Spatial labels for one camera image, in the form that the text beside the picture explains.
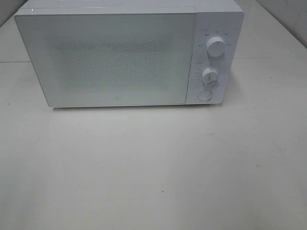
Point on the white microwave knob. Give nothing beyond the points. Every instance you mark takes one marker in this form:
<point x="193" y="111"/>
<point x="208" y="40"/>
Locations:
<point x="216" y="46"/>
<point x="209" y="76"/>

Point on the white microwave door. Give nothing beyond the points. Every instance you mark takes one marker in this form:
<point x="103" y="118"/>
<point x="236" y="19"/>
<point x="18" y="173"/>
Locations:
<point x="90" y="60"/>

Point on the round white door button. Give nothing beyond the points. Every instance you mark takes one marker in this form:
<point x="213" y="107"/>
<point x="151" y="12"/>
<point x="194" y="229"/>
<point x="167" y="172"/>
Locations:
<point x="205" y="95"/>

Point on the white microwave oven body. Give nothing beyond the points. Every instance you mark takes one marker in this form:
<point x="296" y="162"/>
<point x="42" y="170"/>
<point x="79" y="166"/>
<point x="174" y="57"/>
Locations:
<point x="213" y="17"/>

